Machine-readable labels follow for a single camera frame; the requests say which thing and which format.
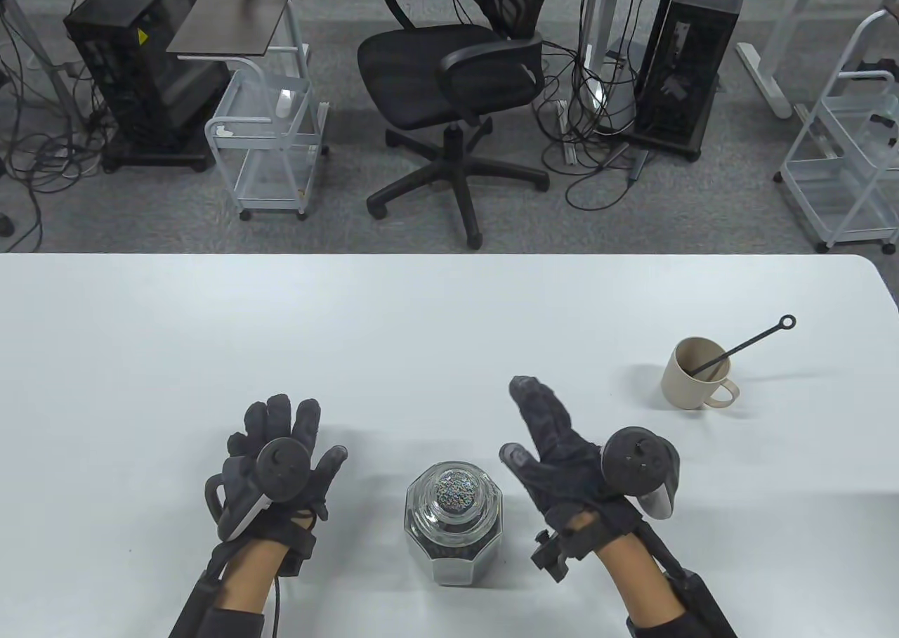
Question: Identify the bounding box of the white cart with brown-top table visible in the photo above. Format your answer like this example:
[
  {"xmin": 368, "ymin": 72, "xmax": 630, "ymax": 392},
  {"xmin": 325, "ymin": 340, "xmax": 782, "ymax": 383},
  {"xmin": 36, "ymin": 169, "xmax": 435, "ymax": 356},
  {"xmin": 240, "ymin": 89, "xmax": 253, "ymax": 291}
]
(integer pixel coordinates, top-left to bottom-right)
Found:
[{"xmin": 204, "ymin": 58, "xmax": 331, "ymax": 221}]

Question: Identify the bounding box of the black computer tower yellow sticker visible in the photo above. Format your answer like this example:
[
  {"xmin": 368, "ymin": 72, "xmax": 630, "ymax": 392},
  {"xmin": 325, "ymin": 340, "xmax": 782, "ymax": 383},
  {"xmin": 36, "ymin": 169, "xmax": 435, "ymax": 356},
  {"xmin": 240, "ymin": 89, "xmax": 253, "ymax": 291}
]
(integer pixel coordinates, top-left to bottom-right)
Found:
[{"xmin": 63, "ymin": 0, "xmax": 232, "ymax": 173}]

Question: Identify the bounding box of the white power strip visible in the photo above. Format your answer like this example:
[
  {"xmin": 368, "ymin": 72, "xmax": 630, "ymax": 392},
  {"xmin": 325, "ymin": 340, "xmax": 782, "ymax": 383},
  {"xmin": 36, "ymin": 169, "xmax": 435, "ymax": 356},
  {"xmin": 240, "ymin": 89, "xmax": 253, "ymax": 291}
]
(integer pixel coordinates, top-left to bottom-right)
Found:
[{"xmin": 555, "ymin": 100, "xmax": 580, "ymax": 168}]

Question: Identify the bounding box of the person's left forearm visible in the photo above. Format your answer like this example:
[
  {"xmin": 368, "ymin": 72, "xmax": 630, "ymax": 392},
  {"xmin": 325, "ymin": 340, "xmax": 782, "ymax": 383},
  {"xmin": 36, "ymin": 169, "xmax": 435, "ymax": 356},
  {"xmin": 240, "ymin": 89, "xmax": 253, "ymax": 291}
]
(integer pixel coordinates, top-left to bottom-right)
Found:
[{"xmin": 167, "ymin": 536, "xmax": 292, "ymax": 638}]

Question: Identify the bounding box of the white desk frame dark top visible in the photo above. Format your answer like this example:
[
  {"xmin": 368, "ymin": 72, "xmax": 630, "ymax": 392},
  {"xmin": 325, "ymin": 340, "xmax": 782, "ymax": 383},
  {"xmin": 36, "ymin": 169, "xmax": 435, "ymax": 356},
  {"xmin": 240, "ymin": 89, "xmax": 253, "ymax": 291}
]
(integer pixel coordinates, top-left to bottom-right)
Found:
[{"xmin": 723, "ymin": 0, "xmax": 826, "ymax": 120}]

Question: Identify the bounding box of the black white left hand controller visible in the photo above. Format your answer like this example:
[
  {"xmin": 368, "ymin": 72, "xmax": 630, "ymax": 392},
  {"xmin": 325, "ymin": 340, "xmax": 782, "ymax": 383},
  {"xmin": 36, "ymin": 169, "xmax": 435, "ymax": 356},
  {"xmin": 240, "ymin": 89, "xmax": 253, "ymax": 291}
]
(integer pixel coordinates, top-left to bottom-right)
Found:
[{"xmin": 214, "ymin": 438, "xmax": 310, "ymax": 542}]

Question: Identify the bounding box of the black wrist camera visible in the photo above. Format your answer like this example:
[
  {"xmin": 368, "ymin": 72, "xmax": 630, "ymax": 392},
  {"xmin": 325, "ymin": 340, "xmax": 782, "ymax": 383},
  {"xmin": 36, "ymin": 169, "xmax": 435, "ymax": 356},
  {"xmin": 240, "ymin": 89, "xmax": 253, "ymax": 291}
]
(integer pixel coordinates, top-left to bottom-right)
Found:
[
  {"xmin": 532, "ymin": 526, "xmax": 598, "ymax": 582},
  {"xmin": 281, "ymin": 531, "xmax": 317, "ymax": 579}
]

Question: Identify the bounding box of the person's left hand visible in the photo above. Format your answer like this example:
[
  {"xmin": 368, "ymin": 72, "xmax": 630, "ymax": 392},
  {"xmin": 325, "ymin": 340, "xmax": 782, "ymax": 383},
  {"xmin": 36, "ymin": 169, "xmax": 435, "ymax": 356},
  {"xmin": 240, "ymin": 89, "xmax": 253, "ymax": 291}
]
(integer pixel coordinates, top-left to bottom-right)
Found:
[{"xmin": 205, "ymin": 393, "xmax": 348, "ymax": 544}]

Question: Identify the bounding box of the tangled black cable bundle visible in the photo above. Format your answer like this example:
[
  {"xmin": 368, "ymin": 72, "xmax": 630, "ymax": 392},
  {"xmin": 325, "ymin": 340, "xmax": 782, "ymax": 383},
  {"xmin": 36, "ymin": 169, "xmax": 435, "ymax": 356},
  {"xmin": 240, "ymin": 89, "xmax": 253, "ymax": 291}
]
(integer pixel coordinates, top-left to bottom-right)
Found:
[{"xmin": 0, "ymin": 6, "xmax": 106, "ymax": 252}]

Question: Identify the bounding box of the octagonal glass jar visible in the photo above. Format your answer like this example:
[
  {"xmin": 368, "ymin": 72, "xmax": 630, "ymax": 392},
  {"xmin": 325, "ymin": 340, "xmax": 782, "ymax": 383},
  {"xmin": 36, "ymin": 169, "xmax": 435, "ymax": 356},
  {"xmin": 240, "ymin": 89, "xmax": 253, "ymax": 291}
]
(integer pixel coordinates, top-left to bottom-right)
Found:
[{"xmin": 403, "ymin": 461, "xmax": 505, "ymax": 587}]

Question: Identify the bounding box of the grey desk leg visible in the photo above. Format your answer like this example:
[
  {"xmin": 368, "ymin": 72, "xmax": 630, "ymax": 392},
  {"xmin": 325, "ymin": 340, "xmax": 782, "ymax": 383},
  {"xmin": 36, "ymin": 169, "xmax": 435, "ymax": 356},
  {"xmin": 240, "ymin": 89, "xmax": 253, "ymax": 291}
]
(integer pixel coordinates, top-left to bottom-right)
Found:
[{"xmin": 0, "ymin": 0, "xmax": 78, "ymax": 126}]

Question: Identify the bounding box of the black mesh office chair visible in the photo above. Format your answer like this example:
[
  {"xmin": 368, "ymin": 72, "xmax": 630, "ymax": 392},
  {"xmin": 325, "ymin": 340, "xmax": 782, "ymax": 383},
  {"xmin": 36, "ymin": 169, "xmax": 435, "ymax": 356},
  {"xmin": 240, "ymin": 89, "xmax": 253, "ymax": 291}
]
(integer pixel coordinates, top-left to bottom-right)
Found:
[{"xmin": 357, "ymin": 0, "xmax": 566, "ymax": 249}]

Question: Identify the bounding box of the black white right hand controller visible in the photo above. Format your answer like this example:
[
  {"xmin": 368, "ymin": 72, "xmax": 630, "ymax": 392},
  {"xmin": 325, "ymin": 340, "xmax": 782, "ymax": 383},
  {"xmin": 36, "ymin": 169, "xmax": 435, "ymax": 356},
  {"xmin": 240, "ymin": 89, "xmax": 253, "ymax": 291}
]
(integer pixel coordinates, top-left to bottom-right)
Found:
[{"xmin": 601, "ymin": 426, "xmax": 681, "ymax": 521}]

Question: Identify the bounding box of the black white hand controller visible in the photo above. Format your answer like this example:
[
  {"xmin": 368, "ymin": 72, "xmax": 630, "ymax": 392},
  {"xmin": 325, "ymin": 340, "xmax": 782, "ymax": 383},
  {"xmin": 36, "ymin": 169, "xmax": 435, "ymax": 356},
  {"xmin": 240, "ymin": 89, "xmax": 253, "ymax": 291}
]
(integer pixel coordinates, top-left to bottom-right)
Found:
[
  {"xmin": 601, "ymin": 426, "xmax": 681, "ymax": 521},
  {"xmin": 214, "ymin": 438, "xmax": 310, "ymax": 542}
]

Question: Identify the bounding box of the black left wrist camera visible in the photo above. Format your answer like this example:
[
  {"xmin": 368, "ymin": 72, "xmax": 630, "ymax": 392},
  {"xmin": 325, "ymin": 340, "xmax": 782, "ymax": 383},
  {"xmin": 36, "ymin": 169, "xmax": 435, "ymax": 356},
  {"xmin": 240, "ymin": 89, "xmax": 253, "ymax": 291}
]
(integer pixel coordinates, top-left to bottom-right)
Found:
[{"xmin": 281, "ymin": 531, "xmax": 317, "ymax": 579}]

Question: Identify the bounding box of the white desk column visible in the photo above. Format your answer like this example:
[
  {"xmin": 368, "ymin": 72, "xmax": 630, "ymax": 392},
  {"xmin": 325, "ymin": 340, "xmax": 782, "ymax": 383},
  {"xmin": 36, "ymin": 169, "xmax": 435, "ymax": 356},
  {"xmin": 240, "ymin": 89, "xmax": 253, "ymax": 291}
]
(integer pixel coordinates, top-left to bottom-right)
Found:
[{"xmin": 579, "ymin": 0, "xmax": 633, "ymax": 133}]

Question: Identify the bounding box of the person's right forearm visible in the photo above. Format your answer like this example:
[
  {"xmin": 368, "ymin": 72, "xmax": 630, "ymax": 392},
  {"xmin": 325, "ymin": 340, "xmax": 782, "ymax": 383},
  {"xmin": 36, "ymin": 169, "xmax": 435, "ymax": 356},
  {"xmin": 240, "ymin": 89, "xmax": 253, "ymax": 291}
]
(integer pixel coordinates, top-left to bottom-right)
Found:
[{"xmin": 597, "ymin": 522, "xmax": 738, "ymax": 638}]

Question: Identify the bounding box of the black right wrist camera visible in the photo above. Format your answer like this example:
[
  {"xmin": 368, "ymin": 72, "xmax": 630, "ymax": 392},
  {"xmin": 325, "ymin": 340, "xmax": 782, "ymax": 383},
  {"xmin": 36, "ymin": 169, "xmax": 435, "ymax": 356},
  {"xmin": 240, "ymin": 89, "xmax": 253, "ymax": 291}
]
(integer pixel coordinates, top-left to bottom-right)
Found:
[{"xmin": 532, "ymin": 526, "xmax": 598, "ymax": 582}]

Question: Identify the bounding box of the round glass jar lid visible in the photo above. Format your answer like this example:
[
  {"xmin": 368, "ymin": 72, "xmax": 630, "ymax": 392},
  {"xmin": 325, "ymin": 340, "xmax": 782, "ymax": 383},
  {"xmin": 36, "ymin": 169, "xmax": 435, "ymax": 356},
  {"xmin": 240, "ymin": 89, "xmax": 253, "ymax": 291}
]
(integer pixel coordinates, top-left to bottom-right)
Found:
[{"xmin": 411, "ymin": 462, "xmax": 496, "ymax": 526}]

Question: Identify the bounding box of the white wire utility cart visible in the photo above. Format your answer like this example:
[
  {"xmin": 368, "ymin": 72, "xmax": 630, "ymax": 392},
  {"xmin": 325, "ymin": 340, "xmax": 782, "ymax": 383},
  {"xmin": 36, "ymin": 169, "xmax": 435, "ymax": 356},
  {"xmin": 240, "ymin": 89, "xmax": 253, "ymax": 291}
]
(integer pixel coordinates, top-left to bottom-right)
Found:
[{"xmin": 774, "ymin": 9, "xmax": 899, "ymax": 255}]

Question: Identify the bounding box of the brown top side table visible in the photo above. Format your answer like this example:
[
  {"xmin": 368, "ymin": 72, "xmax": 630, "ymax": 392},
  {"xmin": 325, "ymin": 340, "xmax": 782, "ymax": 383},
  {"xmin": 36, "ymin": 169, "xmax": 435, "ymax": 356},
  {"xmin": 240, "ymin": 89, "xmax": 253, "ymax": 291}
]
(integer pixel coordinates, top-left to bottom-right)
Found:
[{"xmin": 166, "ymin": 0, "xmax": 313, "ymax": 80}]

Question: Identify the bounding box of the beige cup with handle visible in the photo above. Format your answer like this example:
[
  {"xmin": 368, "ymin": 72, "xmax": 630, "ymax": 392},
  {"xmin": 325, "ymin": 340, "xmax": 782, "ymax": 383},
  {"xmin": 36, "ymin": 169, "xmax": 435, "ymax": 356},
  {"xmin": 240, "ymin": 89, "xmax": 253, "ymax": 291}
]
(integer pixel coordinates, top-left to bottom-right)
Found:
[{"xmin": 661, "ymin": 337, "xmax": 740, "ymax": 410}]

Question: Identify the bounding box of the person's right hand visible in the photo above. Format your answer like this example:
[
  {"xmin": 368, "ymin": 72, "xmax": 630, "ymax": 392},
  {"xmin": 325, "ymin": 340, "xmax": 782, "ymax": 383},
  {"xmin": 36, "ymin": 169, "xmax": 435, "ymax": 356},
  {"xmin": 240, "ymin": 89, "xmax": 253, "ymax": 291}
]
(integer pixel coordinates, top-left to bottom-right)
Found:
[{"xmin": 499, "ymin": 376, "xmax": 640, "ymax": 547}]

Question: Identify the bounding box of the black measuring scoop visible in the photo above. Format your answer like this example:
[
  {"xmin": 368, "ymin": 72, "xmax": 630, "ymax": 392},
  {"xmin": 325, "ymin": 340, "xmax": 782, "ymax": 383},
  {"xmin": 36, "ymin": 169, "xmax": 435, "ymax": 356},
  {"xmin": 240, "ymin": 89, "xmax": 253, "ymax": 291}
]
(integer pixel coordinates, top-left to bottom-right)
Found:
[{"xmin": 685, "ymin": 314, "xmax": 797, "ymax": 379}]

